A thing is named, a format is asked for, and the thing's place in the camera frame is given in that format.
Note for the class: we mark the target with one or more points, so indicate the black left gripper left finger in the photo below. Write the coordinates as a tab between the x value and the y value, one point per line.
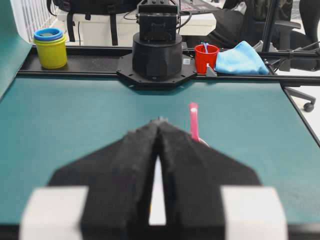
119	178

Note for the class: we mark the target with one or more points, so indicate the red plastic cup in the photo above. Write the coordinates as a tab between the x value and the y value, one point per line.
205	54

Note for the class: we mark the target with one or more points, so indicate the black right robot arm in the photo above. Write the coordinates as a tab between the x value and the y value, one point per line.
157	20

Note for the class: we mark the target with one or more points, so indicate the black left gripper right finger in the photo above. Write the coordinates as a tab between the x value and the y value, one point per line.
192	175

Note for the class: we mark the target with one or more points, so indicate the stacked yellow blue cups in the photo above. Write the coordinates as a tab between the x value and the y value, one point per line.
51	47

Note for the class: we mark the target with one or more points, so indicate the pink plastic spoon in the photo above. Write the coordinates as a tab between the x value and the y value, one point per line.
194	123

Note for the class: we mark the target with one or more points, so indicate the light blue cloth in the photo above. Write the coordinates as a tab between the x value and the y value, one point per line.
240	60

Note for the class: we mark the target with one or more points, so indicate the black backpack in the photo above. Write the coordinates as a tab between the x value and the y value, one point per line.
97	22

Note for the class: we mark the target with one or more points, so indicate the white round bowl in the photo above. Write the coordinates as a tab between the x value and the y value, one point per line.
157	215

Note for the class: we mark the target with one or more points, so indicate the black office chair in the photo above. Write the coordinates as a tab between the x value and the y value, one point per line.
270	21

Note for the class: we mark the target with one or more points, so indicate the black aluminium frame rail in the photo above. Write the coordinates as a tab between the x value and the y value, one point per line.
109	62

